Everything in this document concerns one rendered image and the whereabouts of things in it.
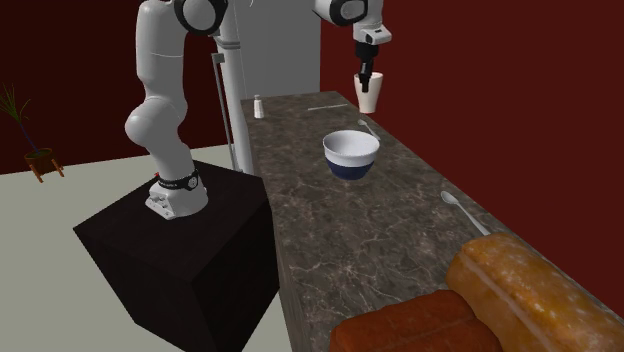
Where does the reddish brown bread loaf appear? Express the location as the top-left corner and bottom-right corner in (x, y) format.
(329, 289), (504, 352)

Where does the large silver spoon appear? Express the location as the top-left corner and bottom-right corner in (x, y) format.
(440, 190), (492, 237)

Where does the potted plant on wooden stand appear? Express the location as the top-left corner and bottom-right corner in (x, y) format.
(0, 83), (66, 184)

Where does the small silver spoon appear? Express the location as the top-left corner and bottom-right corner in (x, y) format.
(357, 118), (381, 142)

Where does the white and blue bowl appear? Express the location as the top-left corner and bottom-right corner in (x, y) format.
(322, 128), (381, 182)

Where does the golden bread loaf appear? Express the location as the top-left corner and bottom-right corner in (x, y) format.
(445, 232), (624, 352)

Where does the dark robot stand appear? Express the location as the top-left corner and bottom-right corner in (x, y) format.
(72, 159), (281, 352)

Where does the grey refrigerator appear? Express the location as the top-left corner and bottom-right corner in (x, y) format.
(211, 0), (322, 176)

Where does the white paper cup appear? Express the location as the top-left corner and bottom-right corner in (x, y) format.
(353, 71), (384, 115)

